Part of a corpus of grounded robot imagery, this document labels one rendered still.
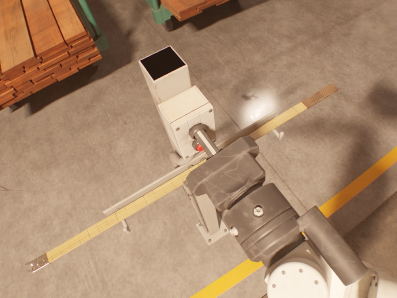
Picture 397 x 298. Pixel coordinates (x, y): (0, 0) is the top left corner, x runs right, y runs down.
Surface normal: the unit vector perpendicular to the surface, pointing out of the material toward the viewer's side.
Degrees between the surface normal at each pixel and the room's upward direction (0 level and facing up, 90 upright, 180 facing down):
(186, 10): 90
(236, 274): 0
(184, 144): 90
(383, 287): 28
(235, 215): 46
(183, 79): 90
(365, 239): 0
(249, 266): 0
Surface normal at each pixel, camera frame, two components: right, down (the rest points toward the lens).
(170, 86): 0.52, 0.72
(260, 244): -0.60, -0.07
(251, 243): -0.73, 0.11
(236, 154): -0.22, -0.40
